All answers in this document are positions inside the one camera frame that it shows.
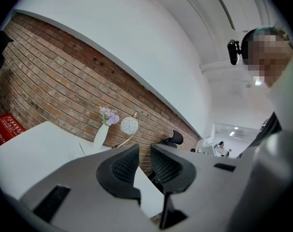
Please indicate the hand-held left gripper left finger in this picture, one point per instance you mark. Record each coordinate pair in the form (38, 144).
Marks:
(117, 175)

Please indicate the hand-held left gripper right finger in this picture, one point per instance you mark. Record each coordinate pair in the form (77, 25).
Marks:
(171, 171)

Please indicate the black office chair with headrest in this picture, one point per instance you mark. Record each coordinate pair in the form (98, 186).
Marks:
(176, 137)

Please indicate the white ceramic vase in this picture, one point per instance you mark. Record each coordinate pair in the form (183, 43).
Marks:
(100, 137)

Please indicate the white globe lamp gold stand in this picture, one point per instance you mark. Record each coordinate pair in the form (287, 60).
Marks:
(129, 125)

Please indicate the purple artificial flowers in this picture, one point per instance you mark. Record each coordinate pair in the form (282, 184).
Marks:
(110, 117)

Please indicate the red box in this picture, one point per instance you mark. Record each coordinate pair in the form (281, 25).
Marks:
(8, 128)

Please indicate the person's head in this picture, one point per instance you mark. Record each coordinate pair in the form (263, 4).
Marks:
(267, 57)

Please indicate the black head-mounted camera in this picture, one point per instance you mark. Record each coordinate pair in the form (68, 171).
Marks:
(233, 52)

